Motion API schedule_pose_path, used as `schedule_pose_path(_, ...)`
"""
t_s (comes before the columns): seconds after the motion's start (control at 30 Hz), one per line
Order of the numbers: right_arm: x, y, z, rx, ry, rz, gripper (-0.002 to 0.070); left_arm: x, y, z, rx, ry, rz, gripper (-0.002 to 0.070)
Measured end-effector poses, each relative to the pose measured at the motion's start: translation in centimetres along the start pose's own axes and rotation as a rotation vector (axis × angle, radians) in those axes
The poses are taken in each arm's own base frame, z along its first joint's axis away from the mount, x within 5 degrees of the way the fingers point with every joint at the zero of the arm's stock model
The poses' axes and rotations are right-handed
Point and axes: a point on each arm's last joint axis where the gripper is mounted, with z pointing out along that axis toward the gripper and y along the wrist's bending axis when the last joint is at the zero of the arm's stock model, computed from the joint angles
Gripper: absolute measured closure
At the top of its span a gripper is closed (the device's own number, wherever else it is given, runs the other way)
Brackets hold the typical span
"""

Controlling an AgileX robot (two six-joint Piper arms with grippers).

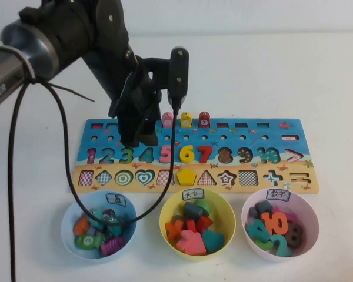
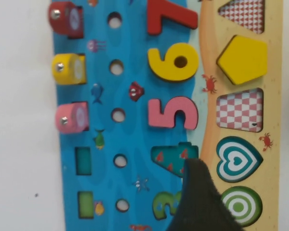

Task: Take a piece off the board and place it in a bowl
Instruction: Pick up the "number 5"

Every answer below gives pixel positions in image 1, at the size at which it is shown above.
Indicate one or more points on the orange wooden number ten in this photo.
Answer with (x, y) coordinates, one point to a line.
(275, 223)

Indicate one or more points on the magenta wooden number piece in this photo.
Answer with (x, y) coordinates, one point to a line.
(291, 217)

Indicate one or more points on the red wooden shape piece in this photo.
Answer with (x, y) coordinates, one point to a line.
(191, 225)
(206, 223)

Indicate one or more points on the orange wooden fish piece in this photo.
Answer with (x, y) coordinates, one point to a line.
(81, 226)

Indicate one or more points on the yellow wooden number six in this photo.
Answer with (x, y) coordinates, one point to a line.
(186, 155)

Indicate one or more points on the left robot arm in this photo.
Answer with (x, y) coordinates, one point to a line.
(32, 44)

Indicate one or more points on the handwritten label on pink bowl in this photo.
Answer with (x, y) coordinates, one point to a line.
(279, 195)

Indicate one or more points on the dark slate wooden number piece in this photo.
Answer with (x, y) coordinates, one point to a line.
(263, 207)

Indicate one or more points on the pink plastic bowl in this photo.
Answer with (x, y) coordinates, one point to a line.
(310, 217)

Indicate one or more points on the yellow fish peg piece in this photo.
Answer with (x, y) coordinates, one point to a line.
(186, 120)

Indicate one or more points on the teal wooden number four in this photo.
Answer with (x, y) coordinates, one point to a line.
(257, 230)

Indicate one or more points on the green wooden fish piece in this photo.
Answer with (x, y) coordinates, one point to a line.
(86, 241)

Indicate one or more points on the yellow wooden pentagon piece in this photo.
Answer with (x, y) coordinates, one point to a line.
(186, 177)

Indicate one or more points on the teal wooden fish piece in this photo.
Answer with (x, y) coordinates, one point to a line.
(94, 216)
(114, 228)

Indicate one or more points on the red wooden number seven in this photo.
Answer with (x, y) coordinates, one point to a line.
(204, 152)

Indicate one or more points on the yellow plastic bowl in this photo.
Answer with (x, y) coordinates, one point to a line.
(226, 217)

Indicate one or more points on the white zip tie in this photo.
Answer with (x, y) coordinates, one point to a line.
(23, 58)

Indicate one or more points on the teal wooden heart piece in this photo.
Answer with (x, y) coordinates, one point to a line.
(213, 241)

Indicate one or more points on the brown wooden number eight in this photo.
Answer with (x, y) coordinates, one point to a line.
(294, 235)

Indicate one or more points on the handwritten label on yellow bowl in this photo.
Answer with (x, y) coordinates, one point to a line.
(192, 195)

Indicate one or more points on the grey wooden number piece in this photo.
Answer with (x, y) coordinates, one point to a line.
(252, 214)

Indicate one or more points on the dark slate wooden shape piece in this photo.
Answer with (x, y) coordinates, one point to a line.
(191, 210)

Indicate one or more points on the colourful wooden number puzzle board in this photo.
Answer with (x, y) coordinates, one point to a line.
(238, 173)

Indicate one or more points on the pink fish peg piece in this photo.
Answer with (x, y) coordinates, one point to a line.
(167, 120)

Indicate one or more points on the pink wooden shape piece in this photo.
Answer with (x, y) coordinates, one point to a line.
(191, 242)

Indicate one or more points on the black zip tie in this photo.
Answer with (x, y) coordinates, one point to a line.
(73, 93)

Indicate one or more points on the light blue plastic bowl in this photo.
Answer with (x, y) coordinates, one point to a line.
(69, 235)

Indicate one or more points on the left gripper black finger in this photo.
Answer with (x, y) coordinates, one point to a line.
(149, 136)
(129, 132)

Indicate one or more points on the blue-teal wooden number two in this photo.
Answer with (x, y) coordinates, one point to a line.
(279, 246)

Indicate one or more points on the green wooden number piece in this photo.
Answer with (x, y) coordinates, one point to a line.
(261, 244)

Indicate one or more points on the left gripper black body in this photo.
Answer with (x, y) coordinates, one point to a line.
(129, 88)

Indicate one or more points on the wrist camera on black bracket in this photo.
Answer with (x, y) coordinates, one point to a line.
(179, 66)

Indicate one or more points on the handwritten label on blue bowl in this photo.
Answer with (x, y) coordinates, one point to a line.
(116, 198)

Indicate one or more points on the orange wooden cross piece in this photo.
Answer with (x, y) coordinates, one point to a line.
(173, 229)

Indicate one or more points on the green round wooden piece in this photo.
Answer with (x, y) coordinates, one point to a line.
(205, 205)

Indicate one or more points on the pink wooden number five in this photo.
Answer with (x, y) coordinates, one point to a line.
(165, 154)

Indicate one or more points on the dark brown wooden fish piece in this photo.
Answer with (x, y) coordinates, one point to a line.
(109, 214)

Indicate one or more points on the red fish peg piece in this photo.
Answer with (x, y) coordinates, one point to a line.
(204, 120)

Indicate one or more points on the purple wooden fish piece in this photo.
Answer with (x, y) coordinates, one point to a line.
(111, 246)

